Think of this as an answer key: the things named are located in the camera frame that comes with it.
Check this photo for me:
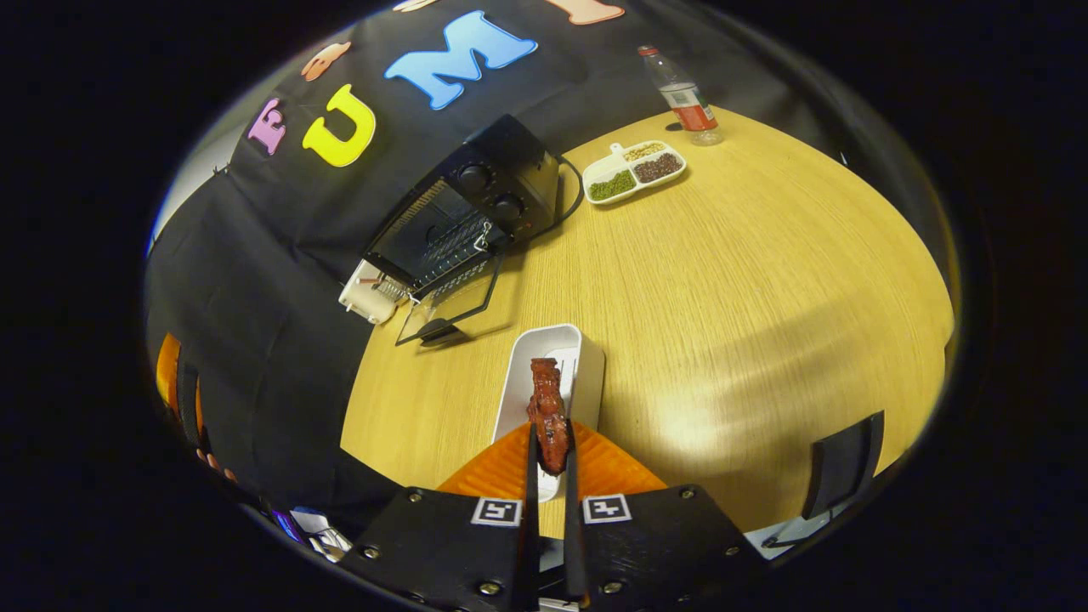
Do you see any black backdrop cloth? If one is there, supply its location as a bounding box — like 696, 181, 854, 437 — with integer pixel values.
144, 0, 851, 528

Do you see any white rectangular tray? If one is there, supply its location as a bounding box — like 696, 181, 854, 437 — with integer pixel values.
493, 324, 606, 504

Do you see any black oven power cable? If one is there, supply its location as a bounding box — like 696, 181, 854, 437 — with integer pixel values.
510, 155, 587, 247

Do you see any white toaster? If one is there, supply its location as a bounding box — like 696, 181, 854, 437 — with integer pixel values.
338, 259, 411, 326

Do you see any red roasted meat piece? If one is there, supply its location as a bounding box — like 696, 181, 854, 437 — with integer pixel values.
526, 358, 573, 477

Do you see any black electric oven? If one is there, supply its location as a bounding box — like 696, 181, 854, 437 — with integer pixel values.
364, 115, 562, 347

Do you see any white divided snack plate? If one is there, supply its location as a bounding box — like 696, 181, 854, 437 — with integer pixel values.
583, 140, 688, 206

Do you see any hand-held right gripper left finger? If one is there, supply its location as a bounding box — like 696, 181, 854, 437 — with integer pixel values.
344, 421, 541, 612

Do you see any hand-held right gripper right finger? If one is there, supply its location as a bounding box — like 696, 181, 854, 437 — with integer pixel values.
561, 421, 770, 612

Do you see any clear plastic water bottle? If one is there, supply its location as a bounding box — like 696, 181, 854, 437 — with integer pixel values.
637, 45, 725, 147

